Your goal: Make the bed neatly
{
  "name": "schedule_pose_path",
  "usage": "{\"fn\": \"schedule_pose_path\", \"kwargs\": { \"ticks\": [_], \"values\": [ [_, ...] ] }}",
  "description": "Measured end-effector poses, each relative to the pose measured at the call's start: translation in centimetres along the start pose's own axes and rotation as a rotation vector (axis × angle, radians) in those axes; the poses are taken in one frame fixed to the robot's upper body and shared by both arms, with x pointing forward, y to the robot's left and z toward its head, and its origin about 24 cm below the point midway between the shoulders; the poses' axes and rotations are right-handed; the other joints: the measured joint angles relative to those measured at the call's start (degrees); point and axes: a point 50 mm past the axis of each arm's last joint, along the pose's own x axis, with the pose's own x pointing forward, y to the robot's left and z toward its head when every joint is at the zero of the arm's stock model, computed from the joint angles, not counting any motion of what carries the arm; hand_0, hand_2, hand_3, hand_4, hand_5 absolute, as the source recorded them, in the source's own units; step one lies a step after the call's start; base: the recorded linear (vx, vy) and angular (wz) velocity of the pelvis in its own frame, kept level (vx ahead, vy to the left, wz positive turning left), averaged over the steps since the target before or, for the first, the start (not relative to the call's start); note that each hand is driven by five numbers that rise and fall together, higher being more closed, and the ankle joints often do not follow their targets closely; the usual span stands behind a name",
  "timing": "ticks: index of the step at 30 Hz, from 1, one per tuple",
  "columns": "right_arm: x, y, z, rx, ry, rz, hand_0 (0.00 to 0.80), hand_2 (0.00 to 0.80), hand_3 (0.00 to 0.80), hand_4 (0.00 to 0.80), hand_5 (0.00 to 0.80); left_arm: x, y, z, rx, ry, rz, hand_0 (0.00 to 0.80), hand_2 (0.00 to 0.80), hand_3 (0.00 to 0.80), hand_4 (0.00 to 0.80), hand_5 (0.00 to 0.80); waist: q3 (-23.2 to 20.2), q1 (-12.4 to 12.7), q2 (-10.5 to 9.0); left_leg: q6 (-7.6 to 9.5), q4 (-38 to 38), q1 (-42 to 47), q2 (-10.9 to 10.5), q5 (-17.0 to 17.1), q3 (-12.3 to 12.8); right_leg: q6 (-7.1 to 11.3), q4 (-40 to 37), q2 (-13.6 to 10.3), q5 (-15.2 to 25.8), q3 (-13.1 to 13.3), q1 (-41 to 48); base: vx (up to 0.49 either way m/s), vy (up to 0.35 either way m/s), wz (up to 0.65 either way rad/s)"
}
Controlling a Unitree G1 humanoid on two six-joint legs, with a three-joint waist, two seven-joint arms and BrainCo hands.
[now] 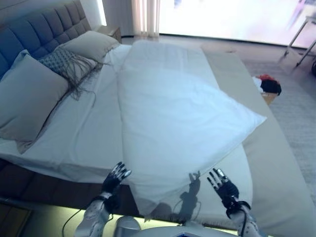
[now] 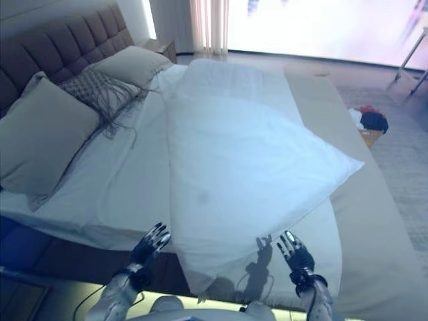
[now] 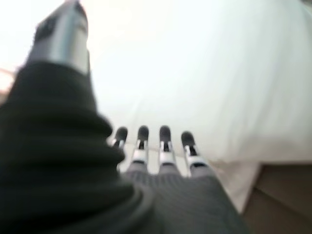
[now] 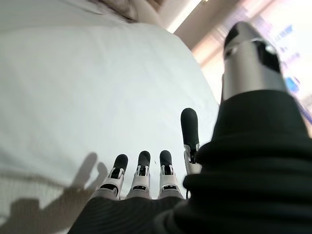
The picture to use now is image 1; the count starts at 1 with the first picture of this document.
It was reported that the black garment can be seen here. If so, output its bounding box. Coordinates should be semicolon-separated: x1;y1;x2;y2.
260;79;282;96

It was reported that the metal rolling rack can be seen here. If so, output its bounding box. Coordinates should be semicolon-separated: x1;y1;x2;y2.
278;14;316;72

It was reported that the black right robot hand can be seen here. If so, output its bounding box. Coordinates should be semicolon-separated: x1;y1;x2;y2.
206;168;239;210

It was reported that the sheer beige curtain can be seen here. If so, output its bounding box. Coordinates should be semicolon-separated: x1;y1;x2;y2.
130;0;161;35

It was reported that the white bed sheet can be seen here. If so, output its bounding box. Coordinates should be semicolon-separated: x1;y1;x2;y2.
0;44;134;185

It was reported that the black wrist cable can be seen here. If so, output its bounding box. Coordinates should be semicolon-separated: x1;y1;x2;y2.
63;209;87;237
237;209;247;237

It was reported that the white duvet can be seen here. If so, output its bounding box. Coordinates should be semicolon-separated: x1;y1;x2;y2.
116;39;268;220

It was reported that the wooden nightstand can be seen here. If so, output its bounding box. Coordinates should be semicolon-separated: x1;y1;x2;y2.
95;24;121;44

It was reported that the striped grey rug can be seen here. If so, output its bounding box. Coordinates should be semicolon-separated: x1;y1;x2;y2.
244;56;316;188

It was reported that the large beige pillow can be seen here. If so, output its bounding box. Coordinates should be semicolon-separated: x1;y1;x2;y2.
56;31;119;64
0;49;69;155

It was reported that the brown tufted headboard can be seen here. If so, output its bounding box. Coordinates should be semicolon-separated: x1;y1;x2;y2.
0;0;91;82

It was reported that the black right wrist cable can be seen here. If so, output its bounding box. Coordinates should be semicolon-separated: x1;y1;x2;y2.
237;209;247;237

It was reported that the white garment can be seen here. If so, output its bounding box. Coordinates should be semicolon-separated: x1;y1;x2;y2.
251;76;264;93

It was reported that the red garment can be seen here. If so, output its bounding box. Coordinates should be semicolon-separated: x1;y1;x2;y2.
258;73;275;82

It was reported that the woven fringed cushion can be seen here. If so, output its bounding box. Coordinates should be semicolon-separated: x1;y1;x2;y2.
38;46;112;102

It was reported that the brown upholstered bed frame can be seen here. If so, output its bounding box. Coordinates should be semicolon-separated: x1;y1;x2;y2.
0;158;139;218

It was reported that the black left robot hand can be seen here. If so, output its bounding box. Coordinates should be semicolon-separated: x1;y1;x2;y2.
102;161;132;198

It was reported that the wooden laundry box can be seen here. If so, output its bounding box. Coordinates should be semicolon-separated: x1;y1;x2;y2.
263;91;277;106

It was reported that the beige bed blanket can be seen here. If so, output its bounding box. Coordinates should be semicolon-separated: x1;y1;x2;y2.
204;50;316;237

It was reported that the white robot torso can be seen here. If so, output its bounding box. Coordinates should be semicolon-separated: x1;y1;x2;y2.
116;214;247;237

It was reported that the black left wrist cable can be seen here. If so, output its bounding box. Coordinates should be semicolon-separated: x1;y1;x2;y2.
63;209;87;237

